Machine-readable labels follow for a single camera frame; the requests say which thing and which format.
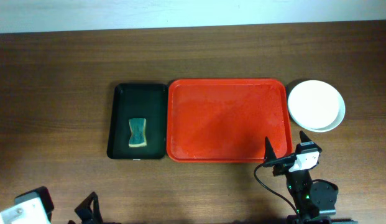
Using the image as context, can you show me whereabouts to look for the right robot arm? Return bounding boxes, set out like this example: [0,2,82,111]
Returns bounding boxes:
[254,131,355,224]

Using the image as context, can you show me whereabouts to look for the white cream plate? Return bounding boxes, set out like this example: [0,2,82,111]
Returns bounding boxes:
[287,80,341,128]

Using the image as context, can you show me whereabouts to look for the green yellow sponge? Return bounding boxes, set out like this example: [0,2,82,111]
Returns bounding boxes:
[128,118,147,147]

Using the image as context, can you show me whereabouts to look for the black plastic tray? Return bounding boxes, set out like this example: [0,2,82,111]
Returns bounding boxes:
[107,83,168,159]

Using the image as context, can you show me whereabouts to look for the light blue plate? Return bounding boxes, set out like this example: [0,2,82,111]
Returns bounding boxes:
[302,95,346,133]

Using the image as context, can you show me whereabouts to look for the red plastic tray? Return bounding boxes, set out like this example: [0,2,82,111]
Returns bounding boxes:
[167,78,293,163]

